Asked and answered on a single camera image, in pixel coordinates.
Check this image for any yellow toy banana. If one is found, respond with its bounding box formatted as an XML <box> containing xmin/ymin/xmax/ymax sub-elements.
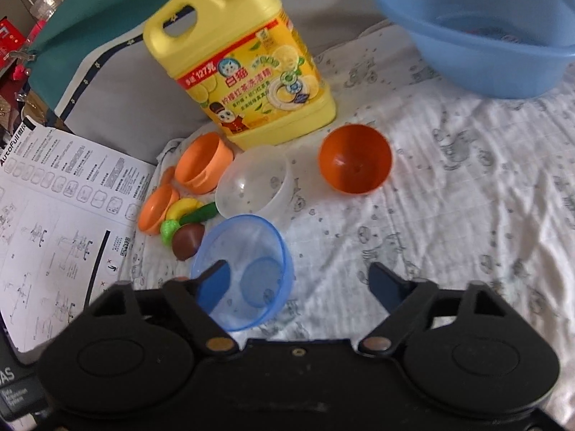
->
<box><xmin>164</xmin><ymin>198</ymin><xmax>204</xmax><ymax>222</ymax></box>

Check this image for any red box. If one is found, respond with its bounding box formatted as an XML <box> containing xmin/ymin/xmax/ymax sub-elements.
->
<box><xmin>0</xmin><ymin>17</ymin><xmax>28</xmax><ymax>69</ymax></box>

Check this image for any tall light orange cup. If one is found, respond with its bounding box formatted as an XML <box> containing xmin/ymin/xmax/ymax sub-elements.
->
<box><xmin>174</xmin><ymin>132</ymin><xmax>235</xmax><ymax>195</ymax></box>

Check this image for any clear plastic bottle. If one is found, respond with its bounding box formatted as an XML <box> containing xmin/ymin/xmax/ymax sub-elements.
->
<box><xmin>29</xmin><ymin>0</ymin><xmax>64</xmax><ymax>21</ymax></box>

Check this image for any large blue plastic basin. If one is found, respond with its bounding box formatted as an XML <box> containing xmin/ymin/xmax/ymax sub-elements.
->
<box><xmin>375</xmin><ymin>0</ymin><xmax>575</xmax><ymax>99</ymax></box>

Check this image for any dark printed box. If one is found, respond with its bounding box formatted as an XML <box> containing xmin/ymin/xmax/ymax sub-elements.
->
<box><xmin>0</xmin><ymin>332</ymin><xmax>50</xmax><ymax>420</ymax></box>

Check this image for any clear plastic bowl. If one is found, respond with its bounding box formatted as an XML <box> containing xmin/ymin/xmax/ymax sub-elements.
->
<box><xmin>215</xmin><ymin>144</ymin><xmax>295</xmax><ymax>222</ymax></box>

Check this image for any translucent blue bowl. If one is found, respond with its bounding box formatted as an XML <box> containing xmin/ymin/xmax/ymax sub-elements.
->
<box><xmin>190</xmin><ymin>214</ymin><xmax>295</xmax><ymax>332</ymax></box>

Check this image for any white cat-printed blanket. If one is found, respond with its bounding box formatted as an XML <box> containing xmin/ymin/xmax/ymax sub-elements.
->
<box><xmin>130</xmin><ymin>22</ymin><xmax>575</xmax><ymax>414</ymax></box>

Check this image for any dark green toy cucumber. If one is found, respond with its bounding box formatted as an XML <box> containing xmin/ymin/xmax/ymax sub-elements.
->
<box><xmin>180</xmin><ymin>202</ymin><xmax>217</xmax><ymax>225</ymax></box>

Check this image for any yellow detergent bottle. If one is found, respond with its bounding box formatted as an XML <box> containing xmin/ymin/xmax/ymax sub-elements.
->
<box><xmin>143</xmin><ymin>0</ymin><xmax>337</xmax><ymax>150</ymax></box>

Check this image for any brown toy fruit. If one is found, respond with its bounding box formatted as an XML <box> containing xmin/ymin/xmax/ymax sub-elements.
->
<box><xmin>173</xmin><ymin>223</ymin><xmax>206</xmax><ymax>262</ymax></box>

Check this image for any green toy vegetable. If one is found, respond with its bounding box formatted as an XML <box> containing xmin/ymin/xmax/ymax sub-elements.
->
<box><xmin>160</xmin><ymin>218</ymin><xmax>180</xmax><ymax>247</ymax></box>

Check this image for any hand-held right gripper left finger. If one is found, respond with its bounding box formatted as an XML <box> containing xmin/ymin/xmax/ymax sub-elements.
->
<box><xmin>85</xmin><ymin>258</ymin><xmax>236</xmax><ymax>355</ymax></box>

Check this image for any teal grey star-trimmed cloth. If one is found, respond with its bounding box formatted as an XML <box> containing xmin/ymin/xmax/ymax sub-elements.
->
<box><xmin>27</xmin><ymin>0</ymin><xmax>387</xmax><ymax>135</ymax></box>

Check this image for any shallow light orange dish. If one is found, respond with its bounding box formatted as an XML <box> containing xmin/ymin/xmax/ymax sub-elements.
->
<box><xmin>138</xmin><ymin>184</ymin><xmax>180</xmax><ymax>236</ymax></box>

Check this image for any dark orange bowl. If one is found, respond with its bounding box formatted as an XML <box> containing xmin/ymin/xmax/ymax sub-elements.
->
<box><xmin>318</xmin><ymin>124</ymin><xmax>393</xmax><ymax>196</ymax></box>

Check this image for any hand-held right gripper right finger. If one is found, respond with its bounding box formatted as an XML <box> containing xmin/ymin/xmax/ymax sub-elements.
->
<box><xmin>357</xmin><ymin>263</ymin><xmax>497</xmax><ymax>355</ymax></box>

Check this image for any white instruction sheet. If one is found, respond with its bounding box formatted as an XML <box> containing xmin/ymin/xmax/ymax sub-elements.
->
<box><xmin>0</xmin><ymin>117</ymin><xmax>156</xmax><ymax>353</ymax></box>

